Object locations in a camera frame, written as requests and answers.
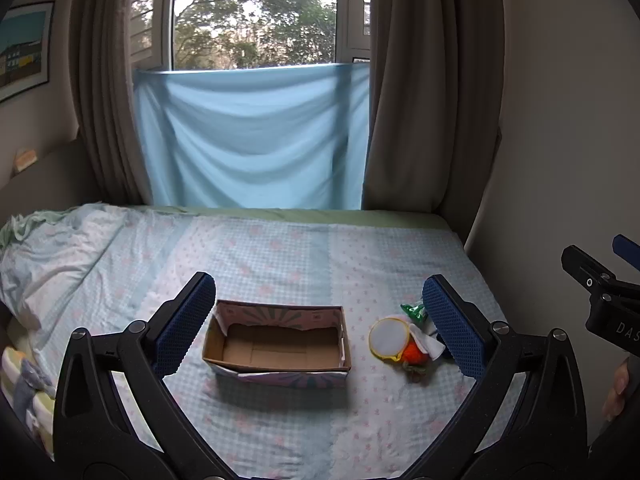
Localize green trees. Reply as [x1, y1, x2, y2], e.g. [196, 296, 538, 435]
[172, 0, 341, 71]

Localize framed wall picture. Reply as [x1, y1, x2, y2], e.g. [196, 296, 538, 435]
[0, 0, 55, 104]

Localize cardboard box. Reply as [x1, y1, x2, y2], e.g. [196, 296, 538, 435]
[201, 299, 354, 389]

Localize beige padded headboard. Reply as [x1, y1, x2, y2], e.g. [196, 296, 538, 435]
[0, 141, 92, 222]

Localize round yellow-rimmed white pad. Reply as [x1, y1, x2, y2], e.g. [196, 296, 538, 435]
[368, 315, 412, 361]

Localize beige curtain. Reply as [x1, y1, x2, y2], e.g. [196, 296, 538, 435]
[362, 0, 504, 212]
[69, 0, 177, 207]

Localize pastel checked printed quilt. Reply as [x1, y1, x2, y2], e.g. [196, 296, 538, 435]
[0, 202, 509, 479]

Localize white window frame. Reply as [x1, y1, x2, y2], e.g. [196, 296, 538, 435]
[120, 0, 374, 74]

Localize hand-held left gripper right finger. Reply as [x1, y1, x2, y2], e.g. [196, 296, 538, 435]
[400, 273, 589, 480]

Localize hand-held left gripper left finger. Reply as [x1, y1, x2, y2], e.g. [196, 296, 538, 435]
[52, 271, 232, 480]

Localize light blue hanging sheet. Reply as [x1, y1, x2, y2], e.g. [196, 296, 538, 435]
[132, 62, 372, 211]

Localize folded pastel cloths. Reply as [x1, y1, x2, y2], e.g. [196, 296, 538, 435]
[0, 344, 57, 462]

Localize orange pompom toy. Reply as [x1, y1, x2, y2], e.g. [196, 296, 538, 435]
[399, 341, 431, 377]

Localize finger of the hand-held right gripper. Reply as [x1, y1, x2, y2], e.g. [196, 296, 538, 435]
[560, 245, 617, 292]
[612, 233, 640, 267]

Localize person's right hand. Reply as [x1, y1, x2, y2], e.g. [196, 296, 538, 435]
[602, 359, 632, 422]

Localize white paper tissue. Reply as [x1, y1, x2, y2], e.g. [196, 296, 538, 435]
[408, 323, 446, 360]

